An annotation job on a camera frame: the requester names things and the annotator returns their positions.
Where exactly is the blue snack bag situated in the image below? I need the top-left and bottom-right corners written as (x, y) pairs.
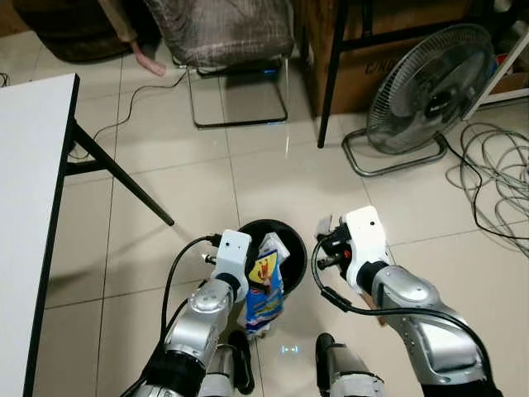
top-left (245, 233), bottom-right (292, 340)

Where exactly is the black round rubbish bin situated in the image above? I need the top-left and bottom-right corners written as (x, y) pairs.
top-left (236, 219), bottom-right (308, 296)

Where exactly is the robot right leg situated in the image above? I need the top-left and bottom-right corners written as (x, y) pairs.
top-left (316, 333), bottom-right (386, 397)

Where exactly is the large brown printed carton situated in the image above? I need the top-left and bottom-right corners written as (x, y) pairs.
top-left (302, 0), bottom-right (529, 117)

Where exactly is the grey floor fan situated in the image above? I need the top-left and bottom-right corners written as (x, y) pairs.
top-left (342, 23), bottom-right (497, 178)

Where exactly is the black table leg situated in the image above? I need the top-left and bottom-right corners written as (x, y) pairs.
top-left (64, 120), bottom-right (176, 227)

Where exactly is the grey plaid fabric chair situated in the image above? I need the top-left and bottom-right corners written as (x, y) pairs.
top-left (145, 0), bottom-right (296, 130)

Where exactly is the white slanted panel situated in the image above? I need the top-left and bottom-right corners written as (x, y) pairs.
top-left (463, 31), bottom-right (529, 110)

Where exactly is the person leg with bare foot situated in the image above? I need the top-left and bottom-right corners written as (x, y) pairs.
top-left (99, 0), bottom-right (167, 77)

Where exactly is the dark brown furniture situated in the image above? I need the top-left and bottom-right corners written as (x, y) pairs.
top-left (12, 0), bottom-right (160, 64)

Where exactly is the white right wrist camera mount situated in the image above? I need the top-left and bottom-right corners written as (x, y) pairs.
top-left (343, 206), bottom-right (392, 290)

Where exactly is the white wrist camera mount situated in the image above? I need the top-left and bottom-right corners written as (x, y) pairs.
top-left (213, 230), bottom-right (252, 287)
top-left (343, 206), bottom-right (392, 290)

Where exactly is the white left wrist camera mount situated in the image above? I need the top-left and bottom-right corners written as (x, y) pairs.
top-left (213, 230), bottom-right (252, 287)

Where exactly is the black fan power cable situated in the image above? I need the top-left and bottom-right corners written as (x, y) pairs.
top-left (438, 132), bottom-right (529, 242)

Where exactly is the black metal desk frame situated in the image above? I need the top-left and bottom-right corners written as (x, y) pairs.
top-left (317, 0), bottom-right (468, 150)

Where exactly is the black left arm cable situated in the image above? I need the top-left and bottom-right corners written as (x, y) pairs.
top-left (161, 235), bottom-right (222, 350)

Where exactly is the grey cable bundle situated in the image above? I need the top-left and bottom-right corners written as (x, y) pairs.
top-left (446, 122), bottom-right (529, 257)

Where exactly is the thin black floor cable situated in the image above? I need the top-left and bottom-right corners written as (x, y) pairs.
top-left (70, 69), bottom-right (191, 160)

